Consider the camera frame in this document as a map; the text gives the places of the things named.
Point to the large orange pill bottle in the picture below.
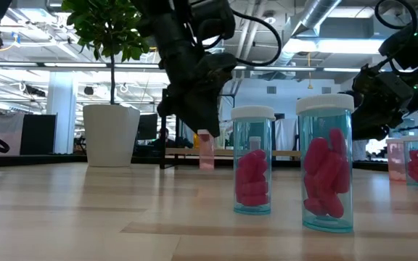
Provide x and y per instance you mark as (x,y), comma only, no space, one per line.
(195,141)

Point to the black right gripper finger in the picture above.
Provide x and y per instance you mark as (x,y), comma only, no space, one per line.
(358,123)
(379,125)

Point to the green leafy plant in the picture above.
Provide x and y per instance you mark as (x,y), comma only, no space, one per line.
(103,21)

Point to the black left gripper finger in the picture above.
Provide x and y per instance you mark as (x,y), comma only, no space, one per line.
(203,116)
(171,107)

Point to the wooden shelf black metal legs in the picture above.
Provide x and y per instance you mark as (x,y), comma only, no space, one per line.
(163,145)

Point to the black partition panel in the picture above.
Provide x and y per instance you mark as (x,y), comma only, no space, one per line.
(40,134)

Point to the teal bottle with pink pills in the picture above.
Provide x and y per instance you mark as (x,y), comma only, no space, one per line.
(417,166)
(252,181)
(325,174)

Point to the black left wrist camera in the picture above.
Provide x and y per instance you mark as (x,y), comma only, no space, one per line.
(216,69)

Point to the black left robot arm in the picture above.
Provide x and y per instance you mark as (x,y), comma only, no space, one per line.
(172,36)

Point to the black round ceiling speaker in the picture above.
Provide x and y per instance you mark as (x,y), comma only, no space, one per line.
(88,90)

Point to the pale yellow pill bottle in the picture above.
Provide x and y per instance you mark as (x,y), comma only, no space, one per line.
(254,142)

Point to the person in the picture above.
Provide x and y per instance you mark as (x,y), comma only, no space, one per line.
(164,137)

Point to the long ceiling light strip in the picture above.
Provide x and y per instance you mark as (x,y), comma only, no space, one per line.
(74,65)

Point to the black aluminium crossbar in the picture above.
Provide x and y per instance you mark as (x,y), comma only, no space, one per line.
(151,160)

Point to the white building pillar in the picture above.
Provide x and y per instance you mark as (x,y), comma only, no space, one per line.
(62,116)

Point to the white plant pot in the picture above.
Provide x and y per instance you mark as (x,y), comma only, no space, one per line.
(111,137)

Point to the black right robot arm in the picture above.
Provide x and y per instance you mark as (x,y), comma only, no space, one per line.
(412,47)

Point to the silver ventilation duct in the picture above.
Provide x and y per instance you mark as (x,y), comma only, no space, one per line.
(318,14)

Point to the black office monitor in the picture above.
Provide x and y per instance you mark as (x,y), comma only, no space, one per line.
(147,127)

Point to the pink pill bottle white cap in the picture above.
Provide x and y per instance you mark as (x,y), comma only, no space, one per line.
(206,156)
(394,163)

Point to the grey wall vent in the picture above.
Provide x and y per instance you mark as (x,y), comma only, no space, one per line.
(326,90)
(271,90)

